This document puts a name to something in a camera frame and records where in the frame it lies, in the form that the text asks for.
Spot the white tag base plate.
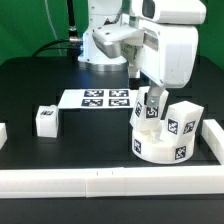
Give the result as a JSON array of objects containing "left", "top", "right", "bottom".
[{"left": 58, "top": 89, "right": 137, "bottom": 109}]

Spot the black base cable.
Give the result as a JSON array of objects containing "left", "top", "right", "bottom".
[{"left": 31, "top": 0, "right": 84, "bottom": 58}]

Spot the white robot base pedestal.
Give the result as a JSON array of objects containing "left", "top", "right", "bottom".
[{"left": 78, "top": 0, "right": 127, "bottom": 72}]

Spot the white round stool seat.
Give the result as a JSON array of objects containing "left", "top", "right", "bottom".
[{"left": 132, "top": 130, "right": 195, "bottom": 164}]

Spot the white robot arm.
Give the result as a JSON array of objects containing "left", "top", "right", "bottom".
[{"left": 92, "top": 0, "right": 206, "bottom": 107}]

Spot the white front fence rail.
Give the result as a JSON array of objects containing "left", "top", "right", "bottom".
[{"left": 0, "top": 165, "right": 224, "bottom": 199}]

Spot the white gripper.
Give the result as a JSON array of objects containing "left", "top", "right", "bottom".
[{"left": 98, "top": 14, "right": 198, "bottom": 108}]

